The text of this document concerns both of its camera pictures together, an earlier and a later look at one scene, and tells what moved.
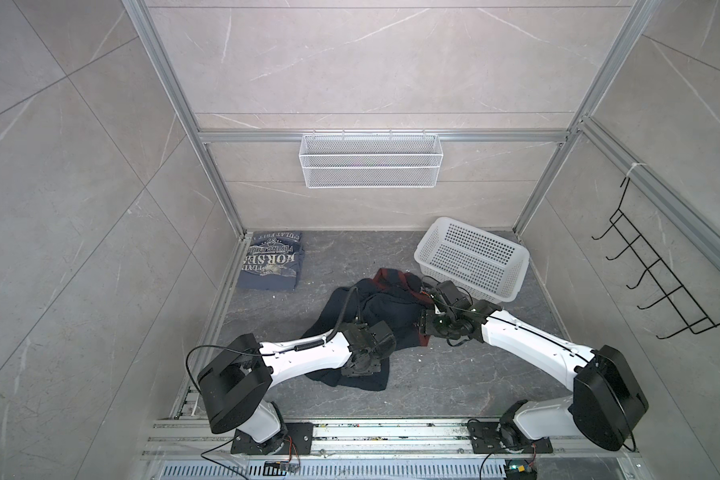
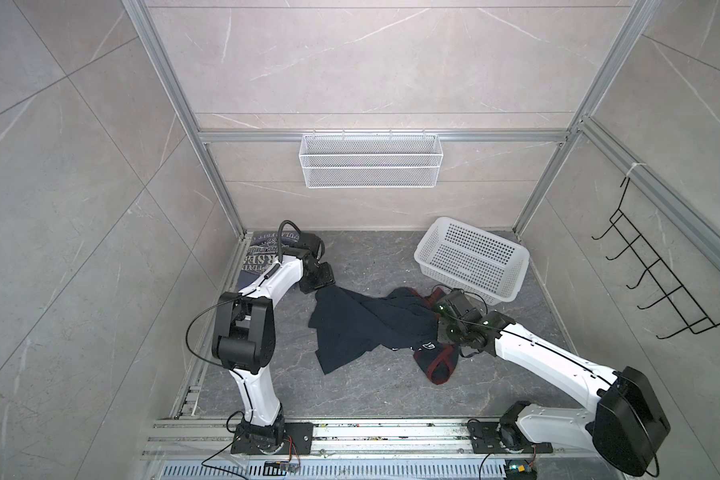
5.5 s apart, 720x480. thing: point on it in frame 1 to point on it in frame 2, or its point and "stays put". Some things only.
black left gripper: [377, 369] to [328, 278]
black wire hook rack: [697, 320] stays put
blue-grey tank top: [273, 261] stays put
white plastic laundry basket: [488, 266] stays put
